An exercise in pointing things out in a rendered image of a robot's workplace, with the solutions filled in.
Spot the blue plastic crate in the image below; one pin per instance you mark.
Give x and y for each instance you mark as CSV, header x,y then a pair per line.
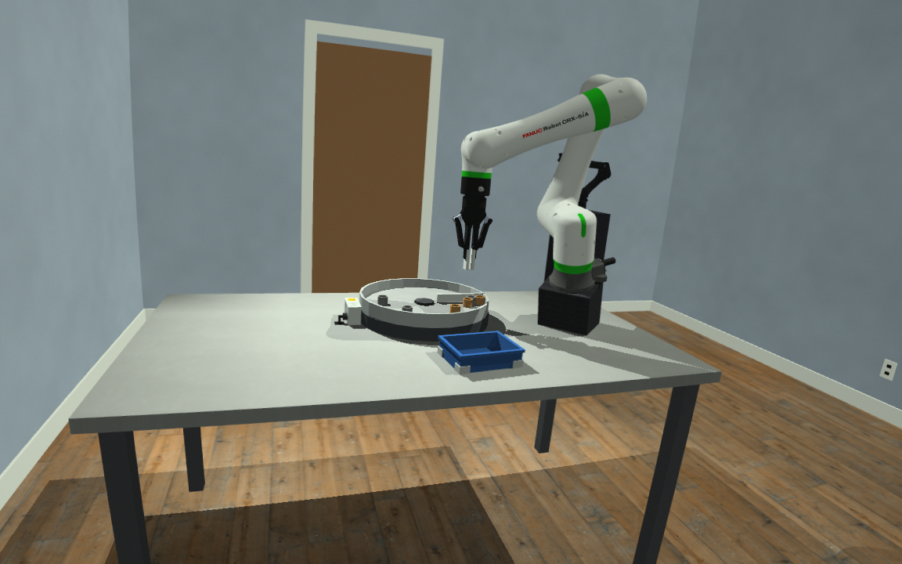
x,y
482,351

